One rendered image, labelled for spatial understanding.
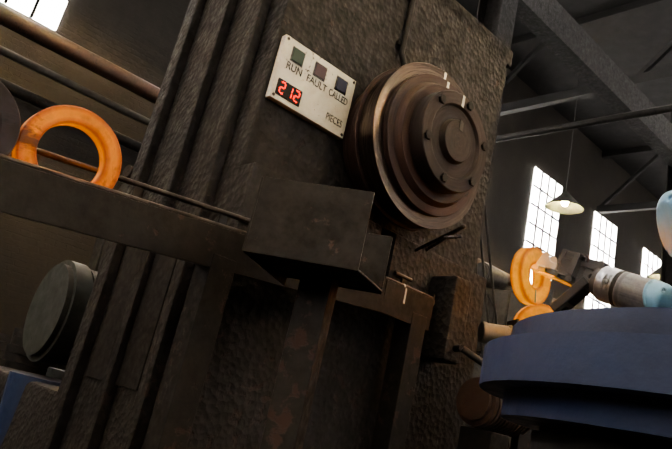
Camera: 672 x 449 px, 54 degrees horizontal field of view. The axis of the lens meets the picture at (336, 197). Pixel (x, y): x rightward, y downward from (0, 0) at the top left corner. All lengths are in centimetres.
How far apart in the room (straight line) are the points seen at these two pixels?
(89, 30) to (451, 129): 678
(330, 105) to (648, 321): 154
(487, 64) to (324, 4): 77
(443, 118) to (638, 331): 153
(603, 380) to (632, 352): 2
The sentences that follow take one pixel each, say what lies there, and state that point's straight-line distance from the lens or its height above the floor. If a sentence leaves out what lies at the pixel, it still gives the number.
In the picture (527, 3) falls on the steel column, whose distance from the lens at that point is 787.
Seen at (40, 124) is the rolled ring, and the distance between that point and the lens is 127.
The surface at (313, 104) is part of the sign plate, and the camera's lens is 176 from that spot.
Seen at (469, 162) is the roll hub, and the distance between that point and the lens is 187.
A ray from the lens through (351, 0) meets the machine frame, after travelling 198.
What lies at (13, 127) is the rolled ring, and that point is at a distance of 125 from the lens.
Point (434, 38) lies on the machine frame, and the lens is 223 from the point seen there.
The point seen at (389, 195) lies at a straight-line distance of 172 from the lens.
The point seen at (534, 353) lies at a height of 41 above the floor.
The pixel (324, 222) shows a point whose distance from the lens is 110.
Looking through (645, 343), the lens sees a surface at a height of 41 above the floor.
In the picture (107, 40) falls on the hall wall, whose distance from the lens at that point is 831.
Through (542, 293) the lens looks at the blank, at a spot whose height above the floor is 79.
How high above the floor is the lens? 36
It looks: 18 degrees up
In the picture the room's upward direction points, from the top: 13 degrees clockwise
